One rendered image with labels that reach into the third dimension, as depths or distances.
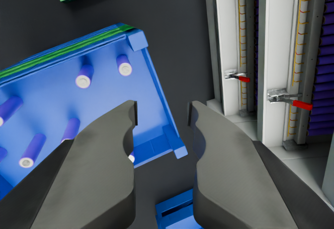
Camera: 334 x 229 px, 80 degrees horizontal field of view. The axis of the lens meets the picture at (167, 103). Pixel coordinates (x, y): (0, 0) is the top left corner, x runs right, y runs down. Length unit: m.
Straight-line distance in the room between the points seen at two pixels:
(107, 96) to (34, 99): 0.10
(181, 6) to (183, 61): 0.19
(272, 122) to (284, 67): 0.14
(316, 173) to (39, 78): 0.58
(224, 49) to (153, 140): 0.40
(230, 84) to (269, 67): 0.22
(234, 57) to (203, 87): 0.23
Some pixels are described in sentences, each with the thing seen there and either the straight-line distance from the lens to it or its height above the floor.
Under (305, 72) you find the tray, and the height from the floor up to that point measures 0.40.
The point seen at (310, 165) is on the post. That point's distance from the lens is 0.60.
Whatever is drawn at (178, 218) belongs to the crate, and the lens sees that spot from 1.07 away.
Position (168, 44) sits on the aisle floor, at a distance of 0.76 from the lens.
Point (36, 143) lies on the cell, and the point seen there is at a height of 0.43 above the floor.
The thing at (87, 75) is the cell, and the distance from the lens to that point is 0.27.
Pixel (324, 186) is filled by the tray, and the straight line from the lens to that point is 0.53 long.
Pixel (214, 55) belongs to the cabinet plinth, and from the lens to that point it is 0.80.
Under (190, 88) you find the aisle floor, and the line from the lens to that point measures 0.83.
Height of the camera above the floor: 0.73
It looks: 63 degrees down
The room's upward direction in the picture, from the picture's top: 145 degrees clockwise
